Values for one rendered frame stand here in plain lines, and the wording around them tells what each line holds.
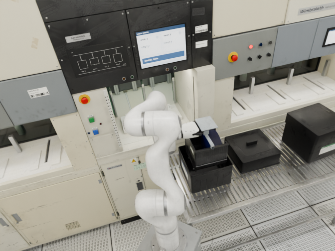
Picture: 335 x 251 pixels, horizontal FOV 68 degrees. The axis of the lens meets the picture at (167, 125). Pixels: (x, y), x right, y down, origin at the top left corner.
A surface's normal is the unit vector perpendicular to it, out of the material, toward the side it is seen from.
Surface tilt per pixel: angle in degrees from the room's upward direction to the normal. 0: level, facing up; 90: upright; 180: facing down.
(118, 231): 0
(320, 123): 0
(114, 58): 90
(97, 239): 0
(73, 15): 90
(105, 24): 90
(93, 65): 90
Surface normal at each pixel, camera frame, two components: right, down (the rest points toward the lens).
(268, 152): -0.09, -0.78
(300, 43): 0.28, 0.57
